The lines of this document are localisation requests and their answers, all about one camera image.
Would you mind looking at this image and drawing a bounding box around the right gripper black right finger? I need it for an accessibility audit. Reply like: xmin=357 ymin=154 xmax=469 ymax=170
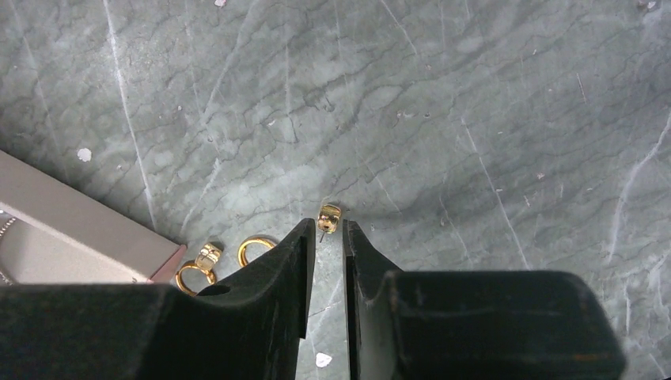
xmin=342 ymin=221 xmax=627 ymax=379

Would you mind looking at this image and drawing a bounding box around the pink jewelry box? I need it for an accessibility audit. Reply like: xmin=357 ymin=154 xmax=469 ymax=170
xmin=1 ymin=153 xmax=187 ymax=286

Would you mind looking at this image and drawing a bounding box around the gold ring with stone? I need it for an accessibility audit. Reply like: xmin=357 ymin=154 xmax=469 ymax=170
xmin=175 ymin=241 xmax=225 ymax=297

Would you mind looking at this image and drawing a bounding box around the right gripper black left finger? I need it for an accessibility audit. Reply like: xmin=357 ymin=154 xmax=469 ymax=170
xmin=1 ymin=218 xmax=316 ymax=379

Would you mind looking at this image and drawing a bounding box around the silver pearl bracelet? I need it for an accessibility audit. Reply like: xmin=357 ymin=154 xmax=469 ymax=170
xmin=0 ymin=217 xmax=17 ymax=287

